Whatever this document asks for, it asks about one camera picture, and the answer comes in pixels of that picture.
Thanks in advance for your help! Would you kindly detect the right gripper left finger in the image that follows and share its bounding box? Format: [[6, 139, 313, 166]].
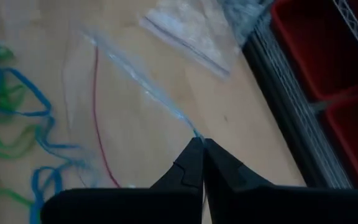
[[41, 138, 204, 224]]

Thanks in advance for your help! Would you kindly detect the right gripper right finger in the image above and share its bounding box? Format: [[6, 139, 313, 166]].
[[203, 138, 358, 224]]

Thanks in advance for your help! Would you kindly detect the clear plastic zip bag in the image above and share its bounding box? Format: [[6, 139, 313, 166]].
[[139, 0, 241, 81], [61, 24, 205, 190]]

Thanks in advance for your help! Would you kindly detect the red plastic bin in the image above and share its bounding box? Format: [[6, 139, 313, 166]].
[[270, 0, 358, 101], [324, 90, 358, 190]]

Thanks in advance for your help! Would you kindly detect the chrome wire shelf cart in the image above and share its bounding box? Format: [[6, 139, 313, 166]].
[[253, 0, 358, 190]]

